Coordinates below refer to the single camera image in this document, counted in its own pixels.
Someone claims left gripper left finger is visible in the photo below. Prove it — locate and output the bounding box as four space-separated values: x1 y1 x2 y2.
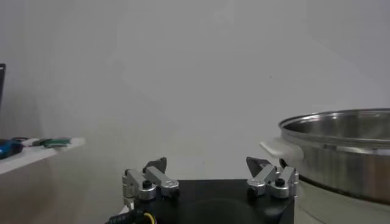
121 156 181 211

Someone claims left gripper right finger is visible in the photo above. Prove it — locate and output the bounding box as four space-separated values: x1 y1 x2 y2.
246 156 300 200

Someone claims stainless steel steamer basket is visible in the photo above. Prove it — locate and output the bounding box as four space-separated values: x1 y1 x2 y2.
259 108 390 205

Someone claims white electric cooker base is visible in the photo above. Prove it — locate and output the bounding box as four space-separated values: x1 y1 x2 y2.
294 179 390 224

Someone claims green tool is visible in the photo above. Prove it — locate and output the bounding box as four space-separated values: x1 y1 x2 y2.
44 137 73 149

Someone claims white side table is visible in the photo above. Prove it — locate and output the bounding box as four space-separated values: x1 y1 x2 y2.
0 136 86 176

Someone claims blue computer mouse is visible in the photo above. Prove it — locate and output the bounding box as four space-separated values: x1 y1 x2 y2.
0 139 24 159

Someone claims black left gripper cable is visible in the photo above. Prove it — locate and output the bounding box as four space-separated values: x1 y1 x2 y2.
108 209 156 224

